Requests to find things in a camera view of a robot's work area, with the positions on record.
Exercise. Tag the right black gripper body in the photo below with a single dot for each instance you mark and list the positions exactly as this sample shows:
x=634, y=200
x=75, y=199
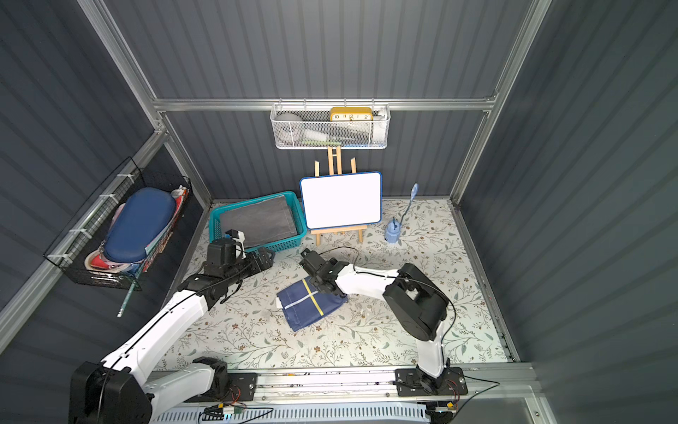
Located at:
x=315, y=266

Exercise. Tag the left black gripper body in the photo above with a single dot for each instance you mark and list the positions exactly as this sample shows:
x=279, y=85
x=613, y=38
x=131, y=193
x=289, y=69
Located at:
x=257, y=260

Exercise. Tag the teal plastic basket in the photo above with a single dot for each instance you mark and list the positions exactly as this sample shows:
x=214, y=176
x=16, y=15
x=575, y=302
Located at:
x=298, y=214

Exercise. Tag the navy yellow-stripe pillowcase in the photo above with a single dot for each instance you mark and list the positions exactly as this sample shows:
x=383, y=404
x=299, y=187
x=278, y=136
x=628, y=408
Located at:
x=303, y=305

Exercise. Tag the plain grey pillowcase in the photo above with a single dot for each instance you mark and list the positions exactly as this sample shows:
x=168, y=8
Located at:
x=263, y=221

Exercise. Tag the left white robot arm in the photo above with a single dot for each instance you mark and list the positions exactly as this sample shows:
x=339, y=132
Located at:
x=117, y=389

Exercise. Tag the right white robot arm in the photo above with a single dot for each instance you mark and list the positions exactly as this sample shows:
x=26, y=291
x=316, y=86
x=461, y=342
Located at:
x=419, y=305

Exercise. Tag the floral table mat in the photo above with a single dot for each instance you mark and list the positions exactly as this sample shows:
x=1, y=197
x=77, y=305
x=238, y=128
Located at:
x=250, y=331

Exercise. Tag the blue desk lamp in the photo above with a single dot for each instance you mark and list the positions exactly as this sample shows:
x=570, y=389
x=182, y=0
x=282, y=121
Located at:
x=394, y=227

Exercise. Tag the blue padded case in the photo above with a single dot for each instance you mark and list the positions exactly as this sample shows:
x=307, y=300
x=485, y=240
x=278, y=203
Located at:
x=143, y=217

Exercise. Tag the white tape roll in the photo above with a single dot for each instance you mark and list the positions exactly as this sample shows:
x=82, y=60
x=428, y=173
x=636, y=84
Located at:
x=288, y=128

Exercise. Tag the yellow clock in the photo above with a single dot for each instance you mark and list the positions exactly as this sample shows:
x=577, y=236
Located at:
x=351, y=114

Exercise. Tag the white board blue frame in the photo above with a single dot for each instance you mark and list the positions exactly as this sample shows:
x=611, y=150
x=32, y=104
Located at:
x=342, y=200

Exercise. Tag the black wire side basket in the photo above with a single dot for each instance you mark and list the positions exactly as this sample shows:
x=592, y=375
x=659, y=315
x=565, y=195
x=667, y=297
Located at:
x=79, y=254

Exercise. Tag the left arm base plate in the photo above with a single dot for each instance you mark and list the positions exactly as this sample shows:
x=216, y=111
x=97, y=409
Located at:
x=238, y=387

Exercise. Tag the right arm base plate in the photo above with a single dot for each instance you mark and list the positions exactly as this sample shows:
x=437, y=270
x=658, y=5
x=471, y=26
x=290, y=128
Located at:
x=415, y=383

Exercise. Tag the white wire wall basket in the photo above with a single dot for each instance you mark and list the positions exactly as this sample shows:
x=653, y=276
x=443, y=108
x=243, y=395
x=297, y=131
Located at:
x=320, y=132

